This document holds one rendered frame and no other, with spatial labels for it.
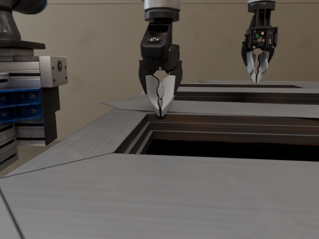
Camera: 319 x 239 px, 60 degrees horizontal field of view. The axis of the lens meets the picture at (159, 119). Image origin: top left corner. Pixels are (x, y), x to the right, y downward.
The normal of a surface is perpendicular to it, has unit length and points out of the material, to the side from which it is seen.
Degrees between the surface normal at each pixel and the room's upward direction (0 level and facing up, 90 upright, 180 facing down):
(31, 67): 90
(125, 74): 90
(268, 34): 90
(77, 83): 90
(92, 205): 0
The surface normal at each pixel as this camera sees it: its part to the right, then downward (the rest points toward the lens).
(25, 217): 0.00, -0.98
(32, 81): -0.02, 0.21
